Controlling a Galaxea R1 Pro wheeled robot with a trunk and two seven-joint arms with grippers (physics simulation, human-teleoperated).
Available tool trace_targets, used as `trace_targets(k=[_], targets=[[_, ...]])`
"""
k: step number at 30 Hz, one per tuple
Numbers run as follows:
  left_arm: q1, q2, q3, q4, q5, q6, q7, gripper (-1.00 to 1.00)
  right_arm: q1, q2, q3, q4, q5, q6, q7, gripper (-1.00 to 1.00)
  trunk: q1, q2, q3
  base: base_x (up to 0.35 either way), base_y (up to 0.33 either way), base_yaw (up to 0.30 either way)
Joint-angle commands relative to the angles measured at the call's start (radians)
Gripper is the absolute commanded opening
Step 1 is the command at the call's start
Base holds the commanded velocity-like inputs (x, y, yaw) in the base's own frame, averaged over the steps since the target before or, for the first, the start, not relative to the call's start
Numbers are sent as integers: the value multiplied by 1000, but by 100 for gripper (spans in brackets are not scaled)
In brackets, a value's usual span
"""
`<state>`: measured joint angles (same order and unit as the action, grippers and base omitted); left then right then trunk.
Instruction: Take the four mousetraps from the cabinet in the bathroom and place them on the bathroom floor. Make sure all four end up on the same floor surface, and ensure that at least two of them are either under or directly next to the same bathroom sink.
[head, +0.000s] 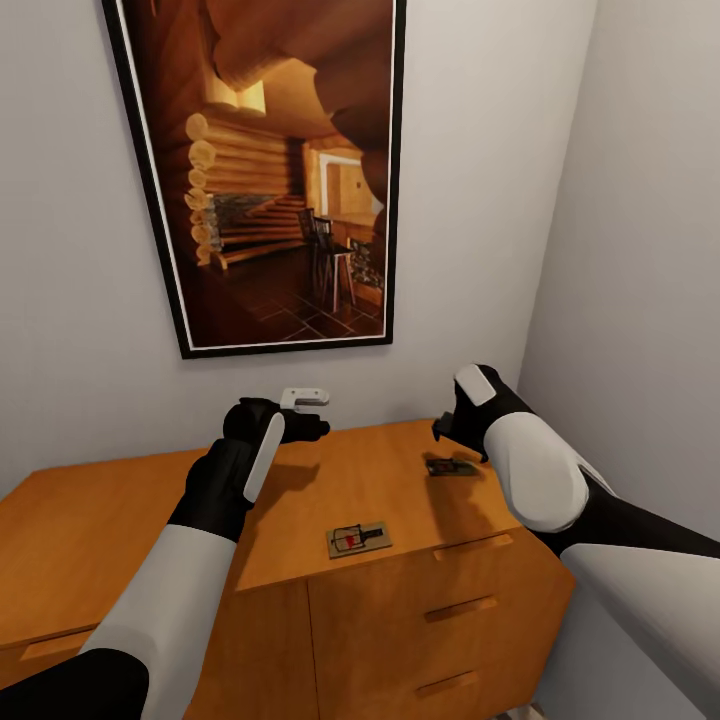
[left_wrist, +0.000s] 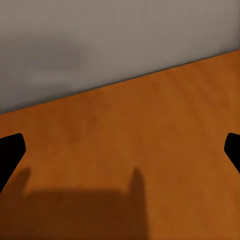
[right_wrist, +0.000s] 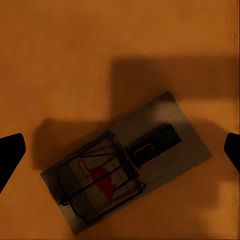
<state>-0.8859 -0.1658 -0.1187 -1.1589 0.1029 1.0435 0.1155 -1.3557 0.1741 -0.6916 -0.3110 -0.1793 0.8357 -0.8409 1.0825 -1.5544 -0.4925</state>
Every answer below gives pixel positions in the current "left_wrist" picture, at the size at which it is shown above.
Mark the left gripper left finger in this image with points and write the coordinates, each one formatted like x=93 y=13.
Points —
x=12 y=149

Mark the cabinet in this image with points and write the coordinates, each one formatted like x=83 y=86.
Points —
x=141 y=159

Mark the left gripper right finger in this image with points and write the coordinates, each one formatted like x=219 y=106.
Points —
x=232 y=149

